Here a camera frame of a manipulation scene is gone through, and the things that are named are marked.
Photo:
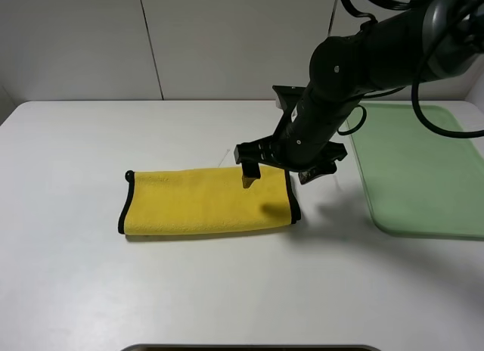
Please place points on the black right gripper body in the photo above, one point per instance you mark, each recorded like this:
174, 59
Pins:
295, 153

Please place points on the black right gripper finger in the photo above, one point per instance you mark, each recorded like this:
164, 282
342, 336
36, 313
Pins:
322, 169
250, 173

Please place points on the yellow towel with black trim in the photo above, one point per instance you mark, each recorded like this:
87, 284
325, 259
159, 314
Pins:
208, 201

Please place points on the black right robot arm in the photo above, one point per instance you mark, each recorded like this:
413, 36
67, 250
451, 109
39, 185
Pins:
425, 41

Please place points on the green tray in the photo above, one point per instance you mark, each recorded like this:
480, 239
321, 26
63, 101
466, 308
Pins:
418, 183

